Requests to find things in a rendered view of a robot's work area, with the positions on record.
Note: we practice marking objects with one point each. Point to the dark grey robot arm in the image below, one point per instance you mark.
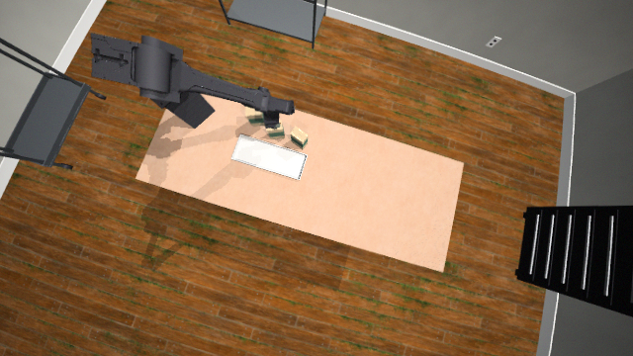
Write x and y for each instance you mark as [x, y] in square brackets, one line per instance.
[155, 64]

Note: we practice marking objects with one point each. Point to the white shallow tray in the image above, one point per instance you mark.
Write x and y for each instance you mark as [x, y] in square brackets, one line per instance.
[269, 157]

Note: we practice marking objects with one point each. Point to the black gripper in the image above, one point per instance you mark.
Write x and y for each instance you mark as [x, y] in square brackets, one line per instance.
[271, 124]

